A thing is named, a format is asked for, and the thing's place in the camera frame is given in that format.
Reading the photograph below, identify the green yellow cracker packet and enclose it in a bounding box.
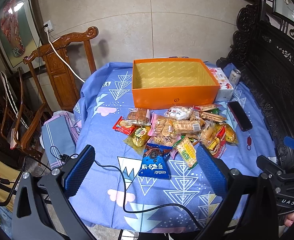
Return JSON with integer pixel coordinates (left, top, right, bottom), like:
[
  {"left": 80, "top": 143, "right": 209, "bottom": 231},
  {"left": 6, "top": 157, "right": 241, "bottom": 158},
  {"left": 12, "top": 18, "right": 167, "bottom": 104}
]
[{"left": 173, "top": 136, "right": 197, "bottom": 169}]

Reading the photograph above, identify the yellow bread packet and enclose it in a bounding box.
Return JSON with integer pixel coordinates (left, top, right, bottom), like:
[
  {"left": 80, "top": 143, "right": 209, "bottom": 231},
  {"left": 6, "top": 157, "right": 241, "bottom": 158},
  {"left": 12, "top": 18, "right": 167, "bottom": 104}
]
[{"left": 224, "top": 124, "right": 238, "bottom": 144}]

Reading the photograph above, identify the barcode bread packet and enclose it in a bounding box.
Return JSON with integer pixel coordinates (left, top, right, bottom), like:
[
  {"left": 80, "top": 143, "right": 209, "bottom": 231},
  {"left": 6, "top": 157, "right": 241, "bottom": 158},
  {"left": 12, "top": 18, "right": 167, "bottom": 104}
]
[{"left": 173, "top": 119, "right": 206, "bottom": 133}]

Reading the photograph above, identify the sandwich cracker packet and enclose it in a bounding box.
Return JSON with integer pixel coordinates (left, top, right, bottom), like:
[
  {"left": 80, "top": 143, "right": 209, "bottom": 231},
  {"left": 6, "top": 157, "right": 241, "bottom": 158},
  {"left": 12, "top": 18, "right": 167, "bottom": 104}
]
[{"left": 200, "top": 111, "right": 227, "bottom": 123}]

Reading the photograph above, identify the pink biscuit bag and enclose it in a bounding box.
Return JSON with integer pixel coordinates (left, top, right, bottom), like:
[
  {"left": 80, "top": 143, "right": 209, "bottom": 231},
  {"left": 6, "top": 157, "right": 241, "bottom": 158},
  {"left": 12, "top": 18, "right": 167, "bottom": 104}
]
[{"left": 148, "top": 113, "right": 181, "bottom": 147}]

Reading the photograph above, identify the white marshmallow snack bag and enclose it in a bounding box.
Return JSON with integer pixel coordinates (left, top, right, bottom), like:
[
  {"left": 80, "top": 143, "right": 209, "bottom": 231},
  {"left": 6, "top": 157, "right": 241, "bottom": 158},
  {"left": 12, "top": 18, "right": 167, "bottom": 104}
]
[{"left": 165, "top": 106, "right": 193, "bottom": 120}]

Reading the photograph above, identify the brown cake packet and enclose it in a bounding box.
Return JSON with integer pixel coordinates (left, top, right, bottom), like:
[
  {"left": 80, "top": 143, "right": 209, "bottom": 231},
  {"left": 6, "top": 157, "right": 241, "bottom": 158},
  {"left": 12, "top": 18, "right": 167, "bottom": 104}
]
[{"left": 125, "top": 108, "right": 151, "bottom": 126}]

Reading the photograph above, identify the person's right hand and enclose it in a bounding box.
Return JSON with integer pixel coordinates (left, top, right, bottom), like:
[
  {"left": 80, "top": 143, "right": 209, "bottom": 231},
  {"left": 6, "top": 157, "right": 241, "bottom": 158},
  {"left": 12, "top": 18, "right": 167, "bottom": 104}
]
[{"left": 284, "top": 212, "right": 294, "bottom": 227}]

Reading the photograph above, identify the red bun packet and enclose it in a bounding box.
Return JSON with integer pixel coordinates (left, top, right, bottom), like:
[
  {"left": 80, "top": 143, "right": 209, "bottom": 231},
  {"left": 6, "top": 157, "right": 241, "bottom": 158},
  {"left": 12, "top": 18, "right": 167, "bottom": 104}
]
[{"left": 200, "top": 124, "right": 226, "bottom": 158}]

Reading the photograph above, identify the folded blue cloth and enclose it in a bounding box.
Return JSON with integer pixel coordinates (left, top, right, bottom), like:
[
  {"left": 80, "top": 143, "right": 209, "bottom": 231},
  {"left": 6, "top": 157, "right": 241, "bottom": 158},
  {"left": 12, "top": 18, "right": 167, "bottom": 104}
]
[{"left": 40, "top": 111, "right": 80, "bottom": 169}]

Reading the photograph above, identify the black smartphone red case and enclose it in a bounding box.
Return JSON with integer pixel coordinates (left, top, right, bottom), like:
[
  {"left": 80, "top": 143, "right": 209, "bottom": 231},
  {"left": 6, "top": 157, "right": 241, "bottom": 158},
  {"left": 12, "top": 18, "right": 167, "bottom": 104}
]
[{"left": 227, "top": 101, "right": 253, "bottom": 132}]

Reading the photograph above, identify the blue chocolate snack bag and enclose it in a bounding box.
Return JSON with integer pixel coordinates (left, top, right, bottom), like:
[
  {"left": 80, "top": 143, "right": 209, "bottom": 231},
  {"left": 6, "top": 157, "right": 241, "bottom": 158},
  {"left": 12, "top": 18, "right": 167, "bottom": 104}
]
[{"left": 138, "top": 143, "right": 172, "bottom": 179}]

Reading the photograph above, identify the blue patterned tablecloth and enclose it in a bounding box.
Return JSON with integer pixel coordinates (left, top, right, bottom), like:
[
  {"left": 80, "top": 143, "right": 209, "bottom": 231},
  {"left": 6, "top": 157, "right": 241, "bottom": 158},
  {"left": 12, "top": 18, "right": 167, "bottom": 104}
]
[{"left": 68, "top": 60, "right": 278, "bottom": 234}]

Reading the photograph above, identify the round cracker packet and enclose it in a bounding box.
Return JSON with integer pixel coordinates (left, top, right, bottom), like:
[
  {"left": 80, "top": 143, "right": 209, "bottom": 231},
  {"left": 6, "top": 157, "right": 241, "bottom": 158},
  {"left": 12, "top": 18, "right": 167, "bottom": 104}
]
[{"left": 194, "top": 103, "right": 221, "bottom": 112}]

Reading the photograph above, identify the red snack packet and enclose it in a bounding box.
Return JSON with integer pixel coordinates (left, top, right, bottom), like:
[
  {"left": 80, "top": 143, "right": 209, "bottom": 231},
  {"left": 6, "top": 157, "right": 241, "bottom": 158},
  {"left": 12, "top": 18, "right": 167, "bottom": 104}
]
[{"left": 113, "top": 116, "right": 136, "bottom": 135}]

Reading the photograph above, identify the yellow green snack packet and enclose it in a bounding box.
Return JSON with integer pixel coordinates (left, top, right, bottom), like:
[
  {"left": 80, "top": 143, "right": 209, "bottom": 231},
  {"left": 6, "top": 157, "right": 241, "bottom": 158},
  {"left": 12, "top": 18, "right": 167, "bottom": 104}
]
[{"left": 124, "top": 126, "right": 151, "bottom": 155}]

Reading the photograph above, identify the floral tissue pack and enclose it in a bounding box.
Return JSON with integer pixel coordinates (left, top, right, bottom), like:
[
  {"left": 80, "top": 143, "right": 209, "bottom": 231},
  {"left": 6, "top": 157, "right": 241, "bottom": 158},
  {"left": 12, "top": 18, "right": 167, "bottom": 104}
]
[{"left": 209, "top": 67, "right": 234, "bottom": 102}]

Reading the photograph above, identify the white drink can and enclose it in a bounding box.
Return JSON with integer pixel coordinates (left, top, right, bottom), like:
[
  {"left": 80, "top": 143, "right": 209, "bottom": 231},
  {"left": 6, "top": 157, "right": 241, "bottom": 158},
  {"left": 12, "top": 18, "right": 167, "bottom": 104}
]
[{"left": 229, "top": 69, "right": 241, "bottom": 86}]

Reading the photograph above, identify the dark carved wooden sofa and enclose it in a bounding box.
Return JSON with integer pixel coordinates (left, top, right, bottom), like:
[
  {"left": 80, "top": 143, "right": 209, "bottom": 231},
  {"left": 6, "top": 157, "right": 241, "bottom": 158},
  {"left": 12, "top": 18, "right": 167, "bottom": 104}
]
[{"left": 217, "top": 0, "right": 294, "bottom": 171}]

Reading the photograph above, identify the orange cardboard box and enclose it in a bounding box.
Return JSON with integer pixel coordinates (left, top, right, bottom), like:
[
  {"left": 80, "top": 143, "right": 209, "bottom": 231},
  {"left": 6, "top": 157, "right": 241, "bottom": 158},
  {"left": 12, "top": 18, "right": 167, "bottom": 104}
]
[{"left": 132, "top": 57, "right": 220, "bottom": 109}]

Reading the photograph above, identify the carved wooden chair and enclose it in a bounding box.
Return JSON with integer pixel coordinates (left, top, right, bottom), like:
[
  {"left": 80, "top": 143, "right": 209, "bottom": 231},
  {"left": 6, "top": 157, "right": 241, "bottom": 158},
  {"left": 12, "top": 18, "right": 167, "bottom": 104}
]
[{"left": 23, "top": 27, "right": 99, "bottom": 111}]

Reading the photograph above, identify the framed red painting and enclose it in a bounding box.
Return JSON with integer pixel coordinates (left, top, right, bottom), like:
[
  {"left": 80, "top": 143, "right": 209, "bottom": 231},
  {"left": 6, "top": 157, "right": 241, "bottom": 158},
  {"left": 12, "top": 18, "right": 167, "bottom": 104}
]
[{"left": 0, "top": 0, "right": 42, "bottom": 73}]

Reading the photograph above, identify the black cable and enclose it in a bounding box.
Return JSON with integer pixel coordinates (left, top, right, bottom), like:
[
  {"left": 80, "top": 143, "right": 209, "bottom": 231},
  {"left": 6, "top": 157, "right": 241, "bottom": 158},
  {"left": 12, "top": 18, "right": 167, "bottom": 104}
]
[{"left": 0, "top": 144, "right": 203, "bottom": 230}]

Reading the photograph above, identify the wall socket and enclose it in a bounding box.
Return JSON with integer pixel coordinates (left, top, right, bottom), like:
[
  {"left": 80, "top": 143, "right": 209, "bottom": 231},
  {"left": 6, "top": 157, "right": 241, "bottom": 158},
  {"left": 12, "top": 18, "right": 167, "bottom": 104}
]
[{"left": 43, "top": 20, "right": 53, "bottom": 33}]

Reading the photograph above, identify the white power cable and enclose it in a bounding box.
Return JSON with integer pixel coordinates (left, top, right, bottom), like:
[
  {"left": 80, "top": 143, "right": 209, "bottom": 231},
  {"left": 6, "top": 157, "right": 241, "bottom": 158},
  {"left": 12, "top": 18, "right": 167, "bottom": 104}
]
[{"left": 44, "top": 27, "right": 86, "bottom": 84}]

